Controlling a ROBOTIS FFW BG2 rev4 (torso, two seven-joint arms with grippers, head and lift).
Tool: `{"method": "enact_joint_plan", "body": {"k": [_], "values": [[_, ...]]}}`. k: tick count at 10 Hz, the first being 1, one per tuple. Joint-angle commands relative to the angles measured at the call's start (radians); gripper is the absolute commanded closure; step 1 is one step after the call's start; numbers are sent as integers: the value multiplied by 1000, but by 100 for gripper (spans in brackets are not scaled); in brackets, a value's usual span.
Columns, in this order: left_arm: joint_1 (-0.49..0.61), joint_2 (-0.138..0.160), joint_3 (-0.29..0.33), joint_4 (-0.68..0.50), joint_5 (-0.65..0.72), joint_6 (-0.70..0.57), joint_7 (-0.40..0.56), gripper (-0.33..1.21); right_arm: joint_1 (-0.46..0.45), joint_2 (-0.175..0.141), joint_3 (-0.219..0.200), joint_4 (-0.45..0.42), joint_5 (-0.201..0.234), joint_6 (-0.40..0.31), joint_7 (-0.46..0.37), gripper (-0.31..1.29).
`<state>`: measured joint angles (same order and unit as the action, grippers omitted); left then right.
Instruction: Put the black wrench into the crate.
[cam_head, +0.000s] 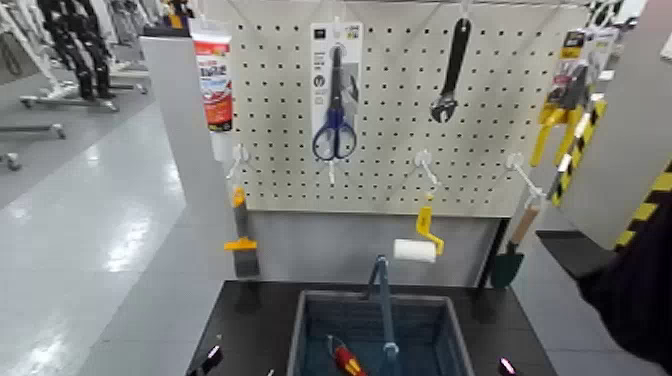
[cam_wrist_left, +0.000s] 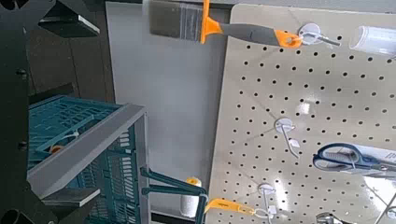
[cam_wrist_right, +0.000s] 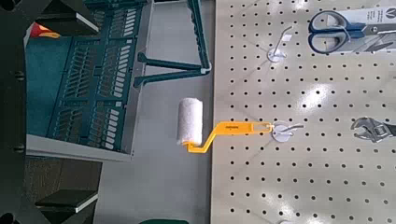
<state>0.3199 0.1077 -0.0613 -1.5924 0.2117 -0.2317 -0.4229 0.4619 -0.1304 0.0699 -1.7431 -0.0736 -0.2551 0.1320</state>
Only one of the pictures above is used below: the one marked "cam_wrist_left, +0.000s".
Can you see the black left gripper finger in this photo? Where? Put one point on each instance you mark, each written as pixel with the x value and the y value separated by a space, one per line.
pixel 71 197
pixel 65 25

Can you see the teal plastic crate grey rim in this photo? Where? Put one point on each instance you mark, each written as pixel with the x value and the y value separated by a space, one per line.
pixel 93 140

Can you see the grey panel under pegboard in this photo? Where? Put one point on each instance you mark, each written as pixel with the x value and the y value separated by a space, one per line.
pixel 171 93

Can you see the white pegboard hook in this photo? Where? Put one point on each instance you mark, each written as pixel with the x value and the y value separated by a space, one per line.
pixel 266 188
pixel 284 124
pixel 309 31

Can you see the beige pegboard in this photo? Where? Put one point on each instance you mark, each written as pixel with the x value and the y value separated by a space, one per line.
pixel 311 84

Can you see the white red sealant tube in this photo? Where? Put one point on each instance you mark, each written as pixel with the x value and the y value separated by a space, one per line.
pixel 373 40

